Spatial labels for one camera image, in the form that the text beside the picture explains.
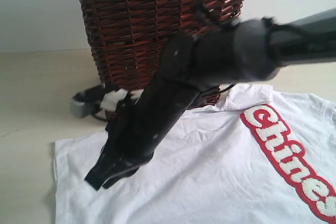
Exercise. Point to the white t-shirt red lettering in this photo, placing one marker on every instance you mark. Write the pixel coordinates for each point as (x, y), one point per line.
(259, 156)

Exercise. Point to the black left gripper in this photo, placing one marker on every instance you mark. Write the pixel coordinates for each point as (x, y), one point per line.
(95, 93)

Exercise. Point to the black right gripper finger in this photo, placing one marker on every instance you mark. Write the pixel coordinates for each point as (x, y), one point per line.
(115, 171)
(102, 173)

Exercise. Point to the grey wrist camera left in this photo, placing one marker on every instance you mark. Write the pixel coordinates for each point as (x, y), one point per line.
(81, 109)

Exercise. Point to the dark brown wicker basket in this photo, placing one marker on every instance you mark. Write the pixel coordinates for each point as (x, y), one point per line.
(126, 36)

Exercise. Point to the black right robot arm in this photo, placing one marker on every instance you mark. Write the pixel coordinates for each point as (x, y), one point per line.
(262, 47)

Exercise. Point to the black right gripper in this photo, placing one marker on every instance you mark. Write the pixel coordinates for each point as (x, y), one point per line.
(190, 69)

